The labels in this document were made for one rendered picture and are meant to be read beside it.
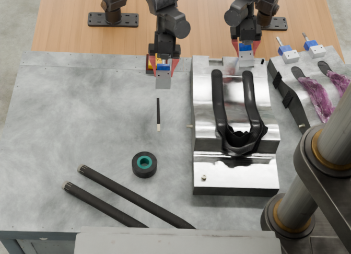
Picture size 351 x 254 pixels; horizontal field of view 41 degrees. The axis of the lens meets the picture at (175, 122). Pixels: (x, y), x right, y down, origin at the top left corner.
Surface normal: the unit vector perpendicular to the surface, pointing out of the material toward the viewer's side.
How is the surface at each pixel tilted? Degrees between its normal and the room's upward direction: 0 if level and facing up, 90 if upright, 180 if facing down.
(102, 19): 0
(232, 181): 0
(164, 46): 61
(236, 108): 23
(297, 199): 90
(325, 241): 0
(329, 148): 90
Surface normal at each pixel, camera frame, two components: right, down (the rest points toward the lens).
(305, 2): 0.06, -0.56
